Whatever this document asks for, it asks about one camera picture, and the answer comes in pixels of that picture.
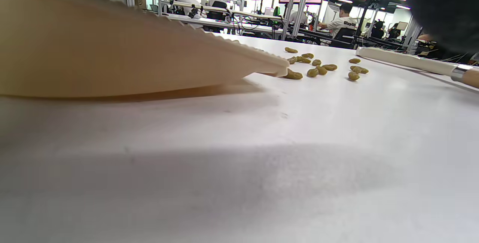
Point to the cardboard box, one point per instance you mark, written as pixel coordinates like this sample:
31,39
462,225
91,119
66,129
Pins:
140,2

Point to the white table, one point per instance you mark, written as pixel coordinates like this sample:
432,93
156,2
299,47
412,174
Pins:
262,160

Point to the long white workbench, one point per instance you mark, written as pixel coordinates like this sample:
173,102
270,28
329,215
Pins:
209,22

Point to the beige plastic dustpan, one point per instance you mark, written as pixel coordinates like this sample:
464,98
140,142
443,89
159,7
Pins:
112,48

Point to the person's left hand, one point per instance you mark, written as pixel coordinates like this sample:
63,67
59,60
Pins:
441,7

